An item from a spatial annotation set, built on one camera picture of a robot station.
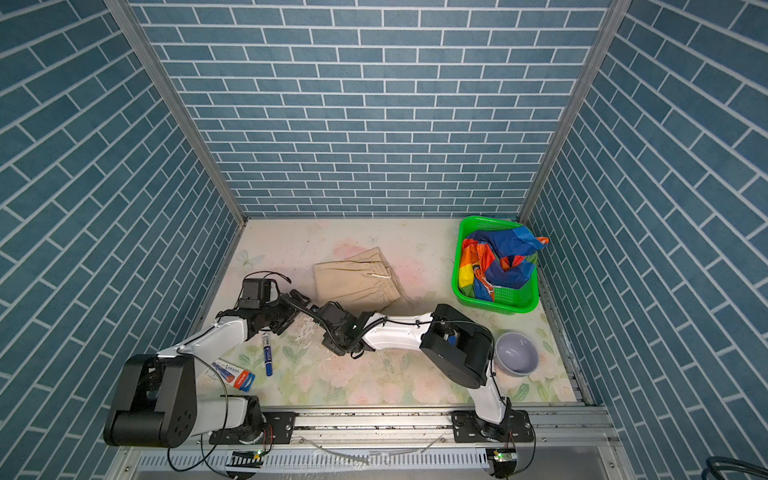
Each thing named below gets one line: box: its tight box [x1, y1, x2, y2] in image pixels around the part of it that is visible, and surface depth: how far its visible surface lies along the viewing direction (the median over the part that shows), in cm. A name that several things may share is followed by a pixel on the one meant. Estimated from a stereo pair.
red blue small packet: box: [212, 360, 256, 393], surface depth 82 cm
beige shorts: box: [312, 247, 402, 311], surface depth 100 cm
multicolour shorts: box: [459, 226, 550, 303], surface depth 97 cm
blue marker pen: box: [262, 329, 273, 377], surface depth 86 cm
